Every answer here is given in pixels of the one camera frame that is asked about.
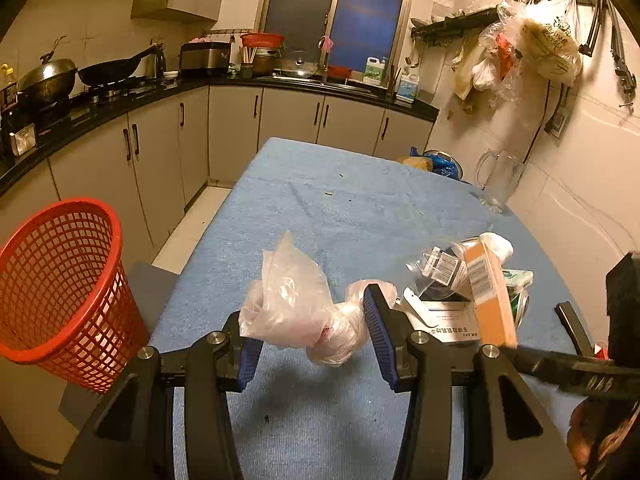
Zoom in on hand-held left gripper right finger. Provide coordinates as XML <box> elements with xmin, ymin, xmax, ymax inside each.
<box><xmin>361</xmin><ymin>282</ymin><xmax>588</xmax><ymax>480</ymax></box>

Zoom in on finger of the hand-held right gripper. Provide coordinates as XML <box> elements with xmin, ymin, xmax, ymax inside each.
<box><xmin>555</xmin><ymin>301</ymin><xmax>598</xmax><ymax>358</ymax></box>
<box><xmin>500</xmin><ymin>345</ymin><xmax>640</xmax><ymax>401</ymax></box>

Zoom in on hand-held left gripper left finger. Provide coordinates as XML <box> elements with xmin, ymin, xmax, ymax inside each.
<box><xmin>60</xmin><ymin>310</ymin><xmax>263</xmax><ymax>480</ymax></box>

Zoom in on crushed green can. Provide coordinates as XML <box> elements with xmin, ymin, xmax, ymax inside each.
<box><xmin>507</xmin><ymin>285</ymin><xmax>531</xmax><ymax>331</ymax></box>

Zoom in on clear plastic bag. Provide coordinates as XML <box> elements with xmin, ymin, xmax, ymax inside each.
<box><xmin>495</xmin><ymin>0</ymin><xmax>584</xmax><ymax>91</ymax></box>
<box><xmin>239</xmin><ymin>230</ymin><xmax>400</xmax><ymax>368</ymax></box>

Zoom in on brown cardboard box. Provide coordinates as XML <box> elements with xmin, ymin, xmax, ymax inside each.
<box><xmin>462</xmin><ymin>240</ymin><xmax>518</xmax><ymax>346</ymax></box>

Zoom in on white cloth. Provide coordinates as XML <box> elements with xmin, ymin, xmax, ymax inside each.
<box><xmin>480</xmin><ymin>232</ymin><xmax>515</xmax><ymax>263</ymax></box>

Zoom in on red plastic mesh basket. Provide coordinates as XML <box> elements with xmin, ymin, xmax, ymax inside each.
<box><xmin>0</xmin><ymin>197</ymin><xmax>151</xmax><ymax>395</ymax></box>

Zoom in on person's right hand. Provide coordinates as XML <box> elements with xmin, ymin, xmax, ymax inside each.
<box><xmin>567</xmin><ymin>400</ymin><xmax>636</xmax><ymax>468</ymax></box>

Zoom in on flat white paper box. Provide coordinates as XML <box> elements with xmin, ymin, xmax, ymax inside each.
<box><xmin>402</xmin><ymin>287</ymin><xmax>483</xmax><ymax>346</ymax></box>

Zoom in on green tissue packet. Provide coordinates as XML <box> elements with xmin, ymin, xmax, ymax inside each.
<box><xmin>502</xmin><ymin>269</ymin><xmax>534</xmax><ymax>291</ymax></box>

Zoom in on clear plastic wrapper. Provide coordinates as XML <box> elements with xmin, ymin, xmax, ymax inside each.
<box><xmin>405</xmin><ymin>240</ymin><xmax>473</xmax><ymax>306</ymax></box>

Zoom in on blue tablecloth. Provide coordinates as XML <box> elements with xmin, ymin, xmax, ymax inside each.
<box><xmin>147</xmin><ymin>137</ymin><xmax>596</xmax><ymax>480</ymax></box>

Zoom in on clear glass pitcher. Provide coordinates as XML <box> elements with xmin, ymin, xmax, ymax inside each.
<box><xmin>474</xmin><ymin>149</ymin><xmax>526</xmax><ymax>215</ymax></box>

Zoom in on blue plastic bag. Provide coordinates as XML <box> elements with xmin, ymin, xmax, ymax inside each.
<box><xmin>410</xmin><ymin>147</ymin><xmax>463</xmax><ymax>181</ymax></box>

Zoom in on beige base cabinets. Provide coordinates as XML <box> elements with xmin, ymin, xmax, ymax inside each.
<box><xmin>0</xmin><ymin>85</ymin><xmax>436</xmax><ymax>286</ymax></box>

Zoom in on white blue detergent bottle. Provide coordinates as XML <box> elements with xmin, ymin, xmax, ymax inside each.
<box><xmin>396</xmin><ymin>72</ymin><xmax>421</xmax><ymax>102</ymax></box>

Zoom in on white green detergent bottle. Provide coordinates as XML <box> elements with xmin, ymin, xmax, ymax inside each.
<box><xmin>362</xmin><ymin>56</ymin><xmax>388</xmax><ymax>86</ymax></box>

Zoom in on white hanging plastic bag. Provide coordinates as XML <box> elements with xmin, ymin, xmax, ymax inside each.
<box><xmin>472</xmin><ymin>55</ymin><xmax>501</xmax><ymax>92</ymax></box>

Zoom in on clear hanging plastic bag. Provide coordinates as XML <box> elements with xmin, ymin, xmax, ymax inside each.
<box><xmin>495</xmin><ymin>0</ymin><xmax>584</xmax><ymax>91</ymax></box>

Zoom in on beige hanging plastic bag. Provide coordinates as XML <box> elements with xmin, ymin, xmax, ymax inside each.
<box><xmin>452</xmin><ymin>35</ymin><xmax>481</xmax><ymax>102</ymax></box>

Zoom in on sink faucet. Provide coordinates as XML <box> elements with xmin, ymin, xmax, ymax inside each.
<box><xmin>320</xmin><ymin>35</ymin><xmax>335</xmax><ymax>83</ymax></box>

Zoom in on glass pot lid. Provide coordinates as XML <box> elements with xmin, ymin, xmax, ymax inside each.
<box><xmin>274</xmin><ymin>50</ymin><xmax>320</xmax><ymax>80</ymax></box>

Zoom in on hanging black tongs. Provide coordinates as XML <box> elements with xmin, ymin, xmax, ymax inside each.
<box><xmin>580</xmin><ymin>0</ymin><xmax>607</xmax><ymax>57</ymax></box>

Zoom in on dark cooking pot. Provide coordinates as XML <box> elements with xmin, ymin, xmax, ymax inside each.
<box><xmin>252</xmin><ymin>47</ymin><xmax>281</xmax><ymax>75</ymax></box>

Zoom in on black kitchen countertop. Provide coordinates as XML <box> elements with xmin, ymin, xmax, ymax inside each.
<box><xmin>0</xmin><ymin>72</ymin><xmax>441</xmax><ymax>196</ymax></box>

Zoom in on gas stove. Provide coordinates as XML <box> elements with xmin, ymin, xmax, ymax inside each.
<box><xmin>30</xmin><ymin>77</ymin><xmax>166</xmax><ymax>126</ymax></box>

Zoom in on silver countertop appliance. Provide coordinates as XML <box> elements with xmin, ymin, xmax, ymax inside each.
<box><xmin>179</xmin><ymin>41</ymin><xmax>232</xmax><ymax>78</ymax></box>

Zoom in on red colander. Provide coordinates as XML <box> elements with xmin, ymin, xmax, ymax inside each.
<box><xmin>240</xmin><ymin>32</ymin><xmax>287</xmax><ymax>50</ymax></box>

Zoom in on steel kettle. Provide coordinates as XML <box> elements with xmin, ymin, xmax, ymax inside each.
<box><xmin>145</xmin><ymin>42</ymin><xmax>168</xmax><ymax>78</ymax></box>

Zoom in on small metal box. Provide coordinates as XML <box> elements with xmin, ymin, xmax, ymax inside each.
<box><xmin>7</xmin><ymin>124</ymin><xmax>38</xmax><ymax>156</ymax></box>

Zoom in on kitchen window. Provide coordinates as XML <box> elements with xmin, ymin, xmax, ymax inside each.
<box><xmin>257</xmin><ymin>0</ymin><xmax>418</xmax><ymax>78</ymax></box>

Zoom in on black wok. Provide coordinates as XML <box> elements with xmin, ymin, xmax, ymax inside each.
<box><xmin>77</xmin><ymin>42</ymin><xmax>163</xmax><ymax>88</ymax></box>

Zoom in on steel wok with lid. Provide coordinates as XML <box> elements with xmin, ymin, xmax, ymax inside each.
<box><xmin>17</xmin><ymin>35</ymin><xmax>79</xmax><ymax>108</ymax></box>

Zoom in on cooking oil bottle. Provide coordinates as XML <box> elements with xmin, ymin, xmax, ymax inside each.
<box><xmin>0</xmin><ymin>63</ymin><xmax>21</xmax><ymax>111</ymax></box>

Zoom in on wall power socket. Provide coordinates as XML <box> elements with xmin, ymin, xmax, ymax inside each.
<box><xmin>544</xmin><ymin>110</ymin><xmax>568</xmax><ymax>137</ymax></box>

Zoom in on black wall shelf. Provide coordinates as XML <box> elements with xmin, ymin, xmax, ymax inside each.
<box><xmin>411</xmin><ymin>12</ymin><xmax>501</xmax><ymax>41</ymax></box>

